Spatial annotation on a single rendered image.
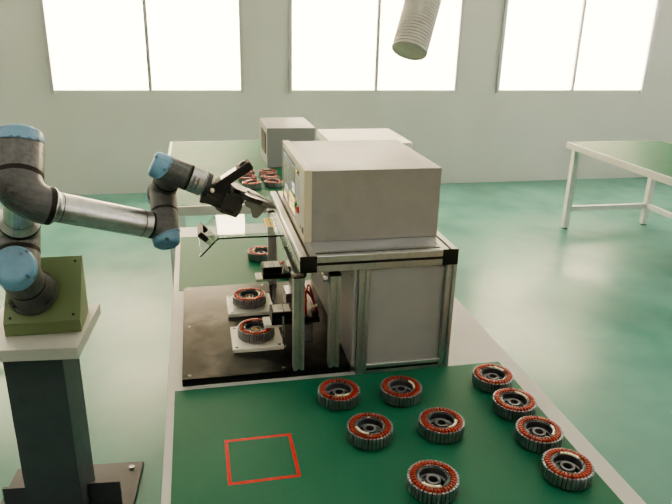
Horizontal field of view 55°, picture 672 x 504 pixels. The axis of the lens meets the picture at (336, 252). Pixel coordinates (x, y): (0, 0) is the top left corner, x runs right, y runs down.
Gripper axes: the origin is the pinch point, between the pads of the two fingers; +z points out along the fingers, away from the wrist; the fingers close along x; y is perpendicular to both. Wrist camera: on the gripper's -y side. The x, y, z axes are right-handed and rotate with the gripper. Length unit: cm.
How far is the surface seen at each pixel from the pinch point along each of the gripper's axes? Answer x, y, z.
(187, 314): -18, 49, -7
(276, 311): 5.8, 28.8, 13.5
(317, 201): 14.0, -8.4, 7.9
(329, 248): 19.5, 1.2, 15.1
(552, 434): 66, 12, 70
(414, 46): -102, -67, 51
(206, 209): -154, 50, 3
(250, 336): 8.7, 37.8, 8.7
